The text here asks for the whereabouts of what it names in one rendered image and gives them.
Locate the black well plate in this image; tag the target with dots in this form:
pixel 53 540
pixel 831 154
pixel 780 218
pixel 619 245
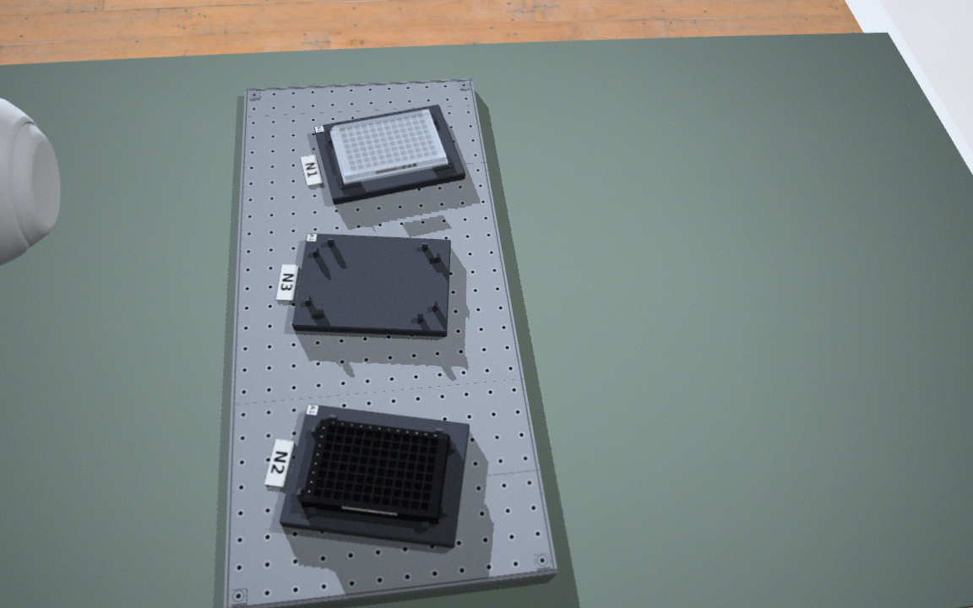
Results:
pixel 408 450

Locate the white label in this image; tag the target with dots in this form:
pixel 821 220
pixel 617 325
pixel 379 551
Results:
pixel 279 463
pixel 287 282
pixel 310 167

